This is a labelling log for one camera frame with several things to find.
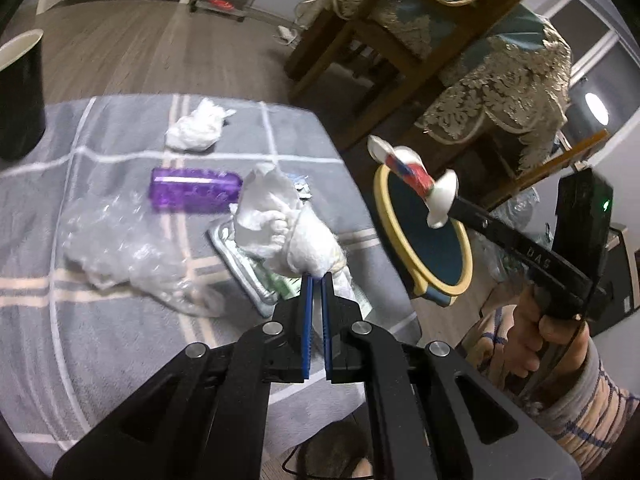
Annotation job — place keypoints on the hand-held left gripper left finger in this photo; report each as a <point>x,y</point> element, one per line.
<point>306,330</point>

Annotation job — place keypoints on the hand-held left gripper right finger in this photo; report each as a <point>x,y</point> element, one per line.
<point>327,330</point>

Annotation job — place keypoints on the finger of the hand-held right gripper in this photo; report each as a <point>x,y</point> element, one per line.
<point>492,230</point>

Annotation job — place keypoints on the white red blue wrapper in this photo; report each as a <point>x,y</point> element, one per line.
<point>442,195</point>

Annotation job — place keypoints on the yellow rimmed teal bin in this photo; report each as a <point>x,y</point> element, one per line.
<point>425,240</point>

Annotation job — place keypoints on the large white tissue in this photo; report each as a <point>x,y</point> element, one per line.
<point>270,215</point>

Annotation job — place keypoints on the person's right forearm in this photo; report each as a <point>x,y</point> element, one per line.
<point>595,410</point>

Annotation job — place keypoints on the person's right hand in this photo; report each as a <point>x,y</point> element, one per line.
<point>530,340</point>

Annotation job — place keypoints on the crumpled clear plastic sheet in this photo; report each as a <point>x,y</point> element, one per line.
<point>520,215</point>

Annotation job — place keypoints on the black appliance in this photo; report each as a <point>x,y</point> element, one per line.
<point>625,280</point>

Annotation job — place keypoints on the flat silver foil packet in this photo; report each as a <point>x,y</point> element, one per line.
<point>245,270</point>

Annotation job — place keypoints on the person's plaid trouser leg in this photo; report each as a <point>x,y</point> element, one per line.
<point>487,345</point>

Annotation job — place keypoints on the round white lamp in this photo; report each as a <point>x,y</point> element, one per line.
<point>595,106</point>

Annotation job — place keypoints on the small blue silver wrapper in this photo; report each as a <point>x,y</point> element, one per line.
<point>301,189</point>

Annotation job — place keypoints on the wooden chair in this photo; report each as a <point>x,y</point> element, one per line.
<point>400,85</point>

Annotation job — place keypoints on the purple translucent plastic box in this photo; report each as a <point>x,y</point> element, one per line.
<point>195,190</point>

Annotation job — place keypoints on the clear plastic bag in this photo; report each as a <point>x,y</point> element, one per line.
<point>125,255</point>

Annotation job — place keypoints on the grey plaid blanket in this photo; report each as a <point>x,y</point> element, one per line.
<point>100,385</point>

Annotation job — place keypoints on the teal lace seat cushion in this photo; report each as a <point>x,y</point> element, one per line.
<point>400,20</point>

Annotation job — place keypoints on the small white crumpled tissue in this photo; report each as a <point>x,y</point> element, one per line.
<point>195,127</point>

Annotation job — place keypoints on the red packet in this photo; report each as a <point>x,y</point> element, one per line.
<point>219,2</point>

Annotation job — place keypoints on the black mug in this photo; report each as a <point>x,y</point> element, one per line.
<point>20,105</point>

